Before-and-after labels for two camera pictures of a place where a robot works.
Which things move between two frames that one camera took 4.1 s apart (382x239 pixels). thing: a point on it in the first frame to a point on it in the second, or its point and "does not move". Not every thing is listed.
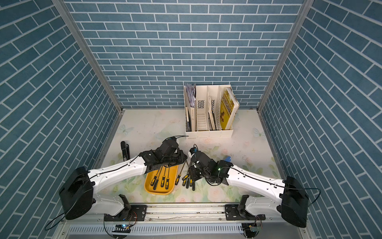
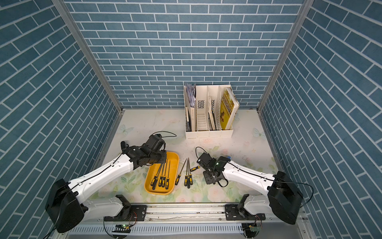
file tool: (179, 175) does not move
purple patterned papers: (191, 90) does not move
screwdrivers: (153, 179) does not move
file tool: (167, 184) does not move
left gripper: (181, 154) to (164, 156)
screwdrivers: (193, 182) to (164, 178)
